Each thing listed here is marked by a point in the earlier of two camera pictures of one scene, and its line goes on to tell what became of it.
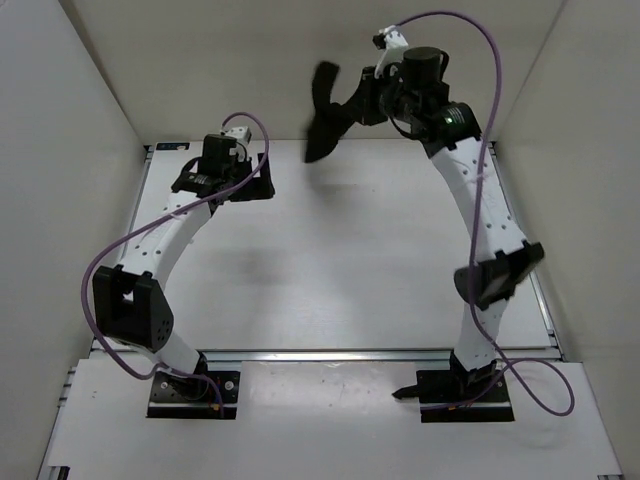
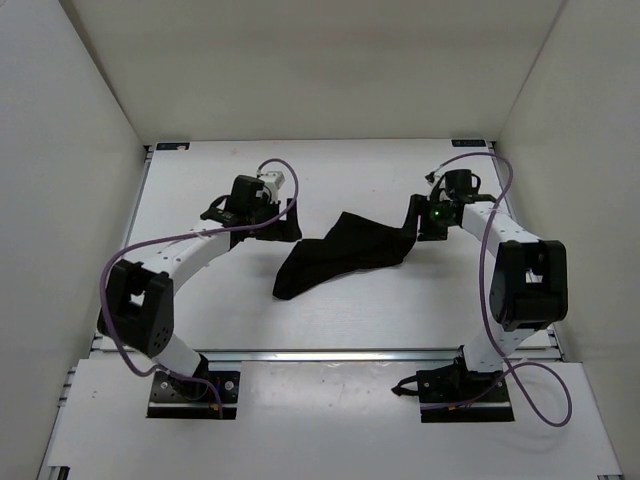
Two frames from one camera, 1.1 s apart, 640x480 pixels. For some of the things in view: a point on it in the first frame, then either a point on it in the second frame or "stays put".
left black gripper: (257, 186) -> (288, 230)
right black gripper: (365, 106) -> (418, 206)
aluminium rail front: (330, 356) stays put
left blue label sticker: (173, 146) stays put
